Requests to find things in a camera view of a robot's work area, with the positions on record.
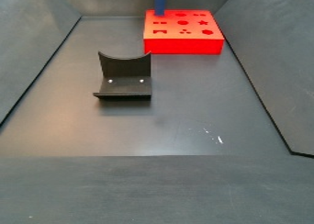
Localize blue rectangular peg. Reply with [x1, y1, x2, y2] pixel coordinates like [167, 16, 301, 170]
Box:
[155, 0, 166, 16]

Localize red shape-sorter block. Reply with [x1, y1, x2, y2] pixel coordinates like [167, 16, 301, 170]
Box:
[143, 9, 225, 55]

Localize black curved holder bracket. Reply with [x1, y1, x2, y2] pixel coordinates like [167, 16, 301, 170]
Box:
[94, 52, 153, 99]

